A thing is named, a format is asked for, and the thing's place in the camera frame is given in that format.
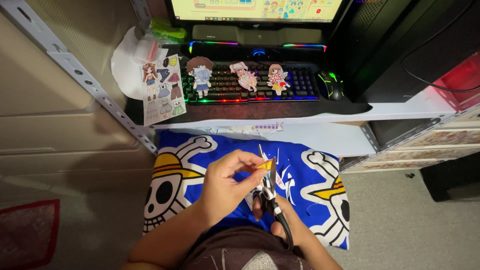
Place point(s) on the black desk mat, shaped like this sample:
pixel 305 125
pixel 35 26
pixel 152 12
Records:
pixel 262 109

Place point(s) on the grey perforated metal post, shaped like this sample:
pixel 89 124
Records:
pixel 75 69

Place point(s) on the blue skull print pillow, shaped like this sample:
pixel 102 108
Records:
pixel 180 161

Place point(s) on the black computer tower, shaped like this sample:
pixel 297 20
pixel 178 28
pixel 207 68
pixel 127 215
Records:
pixel 393 48

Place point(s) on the beige cabinet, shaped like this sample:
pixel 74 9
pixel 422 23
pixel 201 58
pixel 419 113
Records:
pixel 56 123

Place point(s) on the red dotted dress paper doll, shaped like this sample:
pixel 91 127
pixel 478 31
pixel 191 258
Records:
pixel 277 78

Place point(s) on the patterned drawer unit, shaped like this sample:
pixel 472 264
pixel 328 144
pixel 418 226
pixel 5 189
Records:
pixel 431 144

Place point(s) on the black computer mouse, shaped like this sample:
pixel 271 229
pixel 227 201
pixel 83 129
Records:
pixel 330 85

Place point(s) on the red mat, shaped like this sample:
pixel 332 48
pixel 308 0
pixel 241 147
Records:
pixel 26 234

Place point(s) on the black box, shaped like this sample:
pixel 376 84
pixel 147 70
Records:
pixel 452 178

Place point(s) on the computer monitor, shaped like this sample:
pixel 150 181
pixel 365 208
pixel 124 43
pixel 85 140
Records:
pixel 258 11

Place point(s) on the yellow paper cutout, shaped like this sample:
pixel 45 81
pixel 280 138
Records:
pixel 264 164

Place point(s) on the green packet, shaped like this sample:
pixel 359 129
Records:
pixel 168 32

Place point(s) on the paper doll clothes sheet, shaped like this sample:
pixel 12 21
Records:
pixel 163 90

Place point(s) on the red translucent box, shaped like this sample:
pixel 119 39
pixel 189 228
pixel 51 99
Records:
pixel 459 80

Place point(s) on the person's right hand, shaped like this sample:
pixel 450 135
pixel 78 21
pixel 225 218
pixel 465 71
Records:
pixel 287 221

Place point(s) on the brown hair blue paper doll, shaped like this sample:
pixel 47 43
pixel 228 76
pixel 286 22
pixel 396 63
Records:
pixel 200 77

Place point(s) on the black soundbar speaker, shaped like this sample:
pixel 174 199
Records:
pixel 258 37

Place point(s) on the backlit black keyboard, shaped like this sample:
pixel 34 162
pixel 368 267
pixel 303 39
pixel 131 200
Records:
pixel 232 88

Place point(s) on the pink dress paper doll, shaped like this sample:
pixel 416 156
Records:
pixel 245 77

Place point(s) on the white plastic bag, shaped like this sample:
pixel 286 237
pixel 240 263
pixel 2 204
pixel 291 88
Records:
pixel 125 67

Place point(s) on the printed paper strip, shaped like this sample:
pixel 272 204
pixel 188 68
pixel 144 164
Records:
pixel 255 128

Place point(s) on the person's dark shirt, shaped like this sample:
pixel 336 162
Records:
pixel 240 249

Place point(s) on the black and white scissors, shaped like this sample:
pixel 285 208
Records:
pixel 279 215

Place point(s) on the person's left hand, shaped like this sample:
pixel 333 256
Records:
pixel 221 191

